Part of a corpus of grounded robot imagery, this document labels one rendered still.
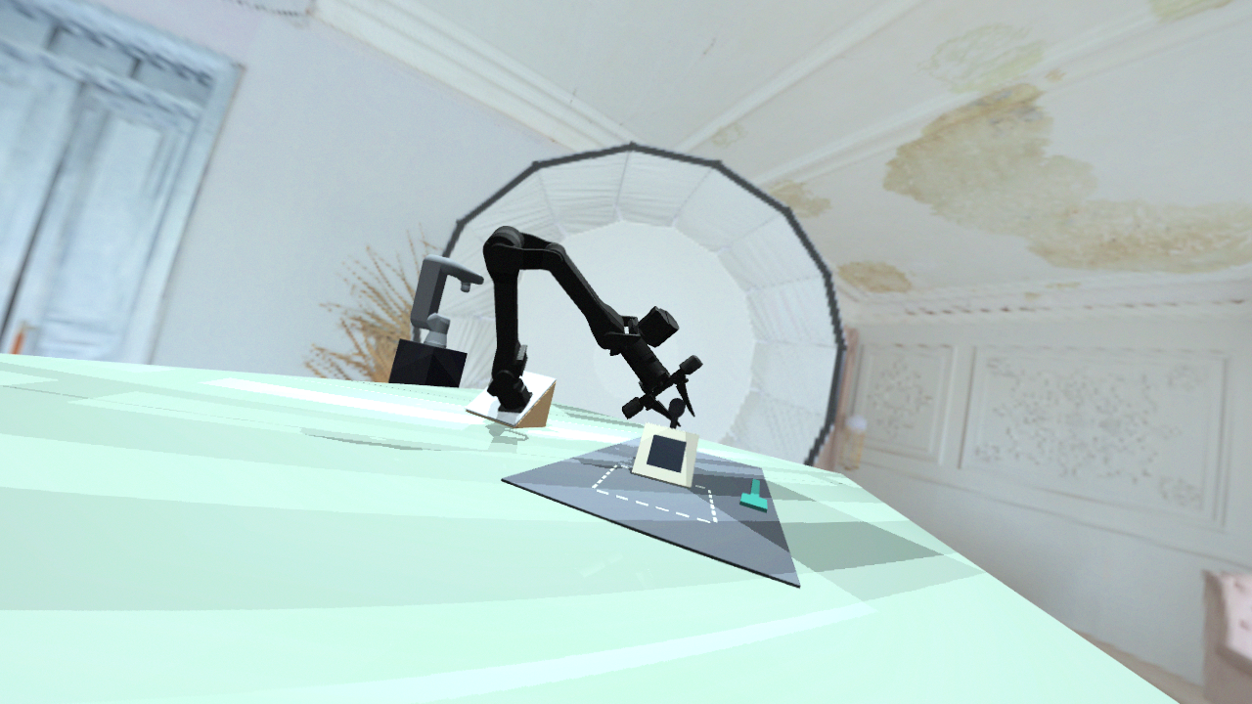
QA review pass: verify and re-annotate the white square tile with dark square centre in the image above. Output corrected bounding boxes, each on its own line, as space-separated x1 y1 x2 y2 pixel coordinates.
632 422 699 489

